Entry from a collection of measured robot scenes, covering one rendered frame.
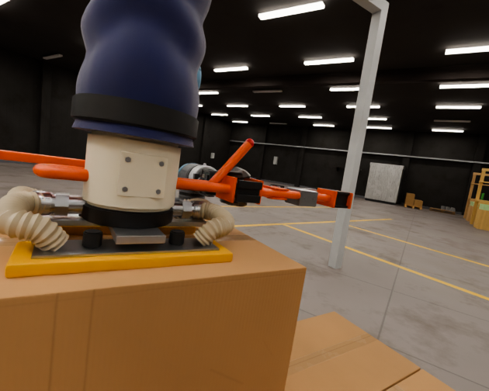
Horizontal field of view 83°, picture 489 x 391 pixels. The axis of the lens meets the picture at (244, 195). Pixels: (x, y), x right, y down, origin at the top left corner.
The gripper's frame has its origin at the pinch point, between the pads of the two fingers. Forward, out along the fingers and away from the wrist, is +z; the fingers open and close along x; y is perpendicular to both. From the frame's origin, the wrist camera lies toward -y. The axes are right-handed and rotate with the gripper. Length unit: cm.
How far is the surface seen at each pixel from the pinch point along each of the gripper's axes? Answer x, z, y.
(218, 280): -13.5, 19.8, 16.6
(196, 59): 24.4, 7.0, 19.5
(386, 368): -58, 13, -59
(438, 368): -112, -9, -176
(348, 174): 11, -163, -253
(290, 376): -58, 2, -24
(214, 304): -17.8, 19.8, 16.8
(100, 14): 26.3, 6.7, 35.6
